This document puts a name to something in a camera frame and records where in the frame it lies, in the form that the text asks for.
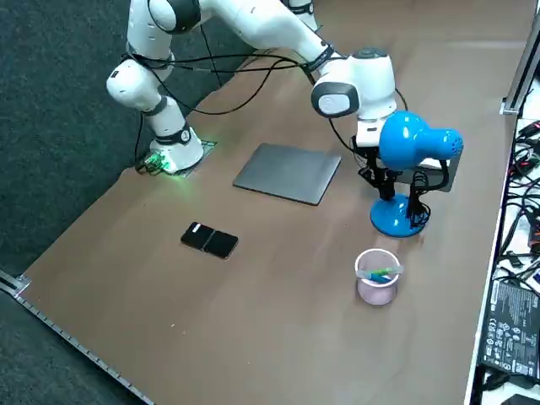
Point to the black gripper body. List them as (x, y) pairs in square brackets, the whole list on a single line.
[(368, 155)]

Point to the black smartphone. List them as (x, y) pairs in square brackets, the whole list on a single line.
[(208, 240)]

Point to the green pen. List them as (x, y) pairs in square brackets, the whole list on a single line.
[(386, 270)]

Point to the black mouse pad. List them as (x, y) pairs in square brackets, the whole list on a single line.
[(455, 177)]

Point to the aluminium table edge rail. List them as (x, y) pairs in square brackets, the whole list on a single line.
[(84, 351)]

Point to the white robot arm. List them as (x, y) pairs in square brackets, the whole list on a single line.
[(253, 29), (301, 17)]

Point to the blue desk lamp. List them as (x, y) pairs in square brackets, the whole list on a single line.
[(405, 135)]

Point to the aluminium extrusion post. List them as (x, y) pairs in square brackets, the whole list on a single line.
[(521, 71)]

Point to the green terminal connector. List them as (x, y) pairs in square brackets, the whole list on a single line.
[(154, 162)]

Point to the black labelled power adapter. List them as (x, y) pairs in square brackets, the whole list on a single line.
[(510, 325)]

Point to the pink translucent pen cup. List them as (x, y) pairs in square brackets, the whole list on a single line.
[(377, 295)]

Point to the grey laptop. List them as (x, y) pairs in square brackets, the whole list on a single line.
[(287, 175)]

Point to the blue pen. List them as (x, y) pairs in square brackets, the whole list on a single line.
[(375, 277)]

